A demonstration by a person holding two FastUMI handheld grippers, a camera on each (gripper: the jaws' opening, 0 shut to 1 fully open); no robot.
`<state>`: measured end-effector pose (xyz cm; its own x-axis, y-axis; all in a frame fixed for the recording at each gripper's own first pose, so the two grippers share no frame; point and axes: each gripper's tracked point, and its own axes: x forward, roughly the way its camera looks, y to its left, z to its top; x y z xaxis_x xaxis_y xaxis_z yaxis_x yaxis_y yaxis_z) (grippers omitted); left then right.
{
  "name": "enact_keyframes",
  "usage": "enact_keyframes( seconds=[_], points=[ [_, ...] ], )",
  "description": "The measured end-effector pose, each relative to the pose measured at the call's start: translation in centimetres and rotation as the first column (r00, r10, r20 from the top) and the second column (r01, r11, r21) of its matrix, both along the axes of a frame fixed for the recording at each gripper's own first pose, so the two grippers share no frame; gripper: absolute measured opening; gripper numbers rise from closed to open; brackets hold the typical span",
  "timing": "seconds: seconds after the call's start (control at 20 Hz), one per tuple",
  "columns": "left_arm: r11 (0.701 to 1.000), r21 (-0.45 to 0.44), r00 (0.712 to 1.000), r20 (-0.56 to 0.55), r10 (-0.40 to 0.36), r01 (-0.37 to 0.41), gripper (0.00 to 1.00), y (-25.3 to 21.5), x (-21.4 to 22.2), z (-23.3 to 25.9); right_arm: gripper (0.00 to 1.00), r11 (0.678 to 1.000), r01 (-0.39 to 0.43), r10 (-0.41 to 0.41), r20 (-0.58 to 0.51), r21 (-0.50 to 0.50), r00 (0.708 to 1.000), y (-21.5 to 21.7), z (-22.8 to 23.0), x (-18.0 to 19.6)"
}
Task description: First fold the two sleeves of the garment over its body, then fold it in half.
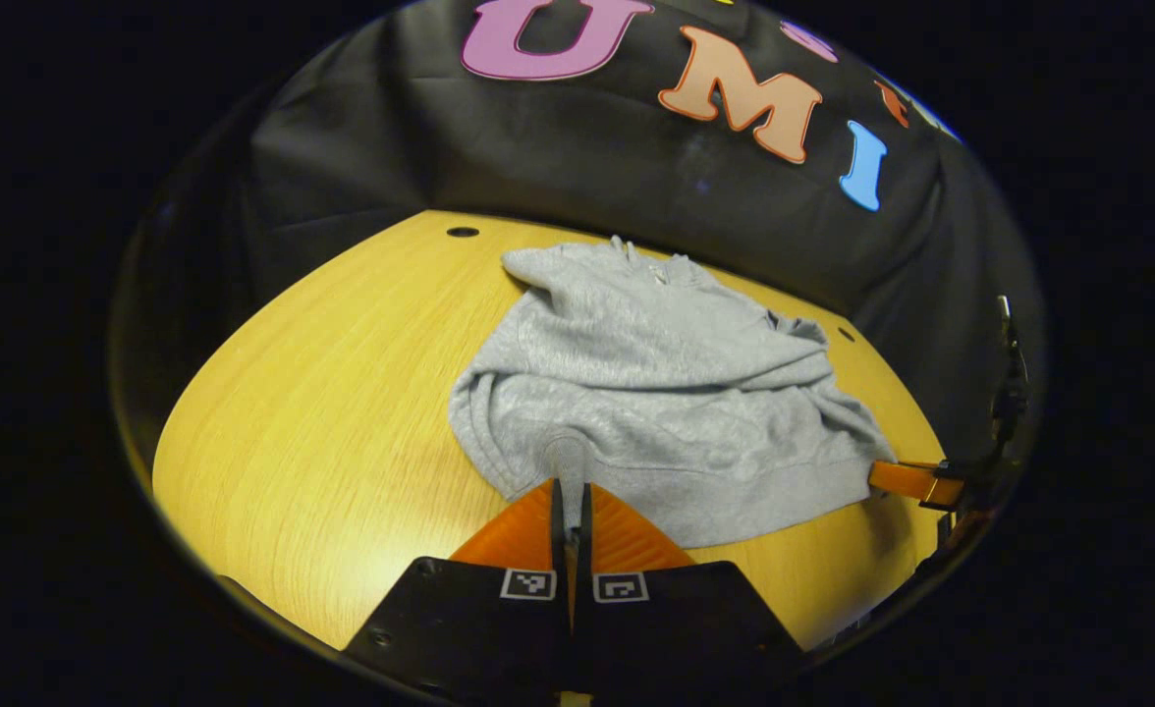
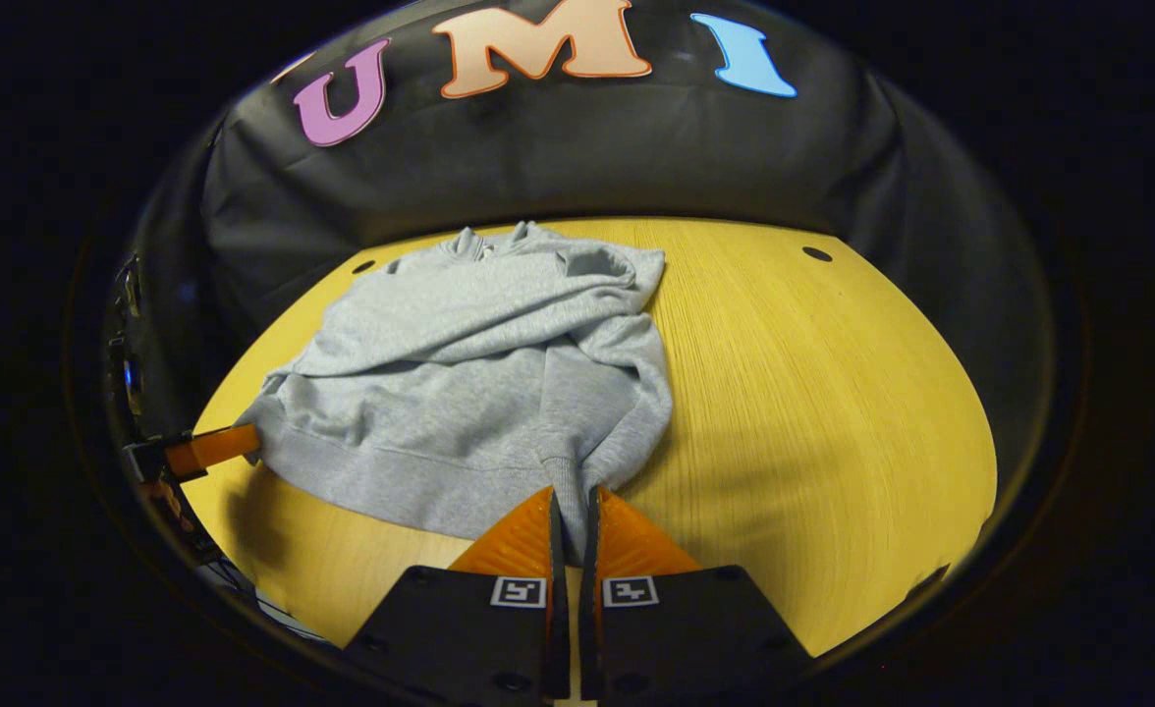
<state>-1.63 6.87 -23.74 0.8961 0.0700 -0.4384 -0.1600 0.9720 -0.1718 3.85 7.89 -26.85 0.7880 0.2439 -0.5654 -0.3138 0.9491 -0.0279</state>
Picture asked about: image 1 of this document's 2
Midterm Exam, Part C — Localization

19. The black backdrop cloth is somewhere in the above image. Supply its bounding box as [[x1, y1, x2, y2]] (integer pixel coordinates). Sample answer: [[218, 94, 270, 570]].
[[111, 0, 1045, 462]]

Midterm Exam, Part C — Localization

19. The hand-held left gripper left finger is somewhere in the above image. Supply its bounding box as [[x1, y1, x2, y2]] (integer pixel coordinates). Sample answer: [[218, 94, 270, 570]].
[[344, 478, 572, 702]]

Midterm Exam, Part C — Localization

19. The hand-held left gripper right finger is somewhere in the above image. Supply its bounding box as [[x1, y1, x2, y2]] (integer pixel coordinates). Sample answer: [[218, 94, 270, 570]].
[[575, 482, 805, 696]]

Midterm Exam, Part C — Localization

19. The grey sweatshirt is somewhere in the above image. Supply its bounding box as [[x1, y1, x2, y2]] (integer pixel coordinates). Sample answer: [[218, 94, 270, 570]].
[[447, 235, 899, 550]]

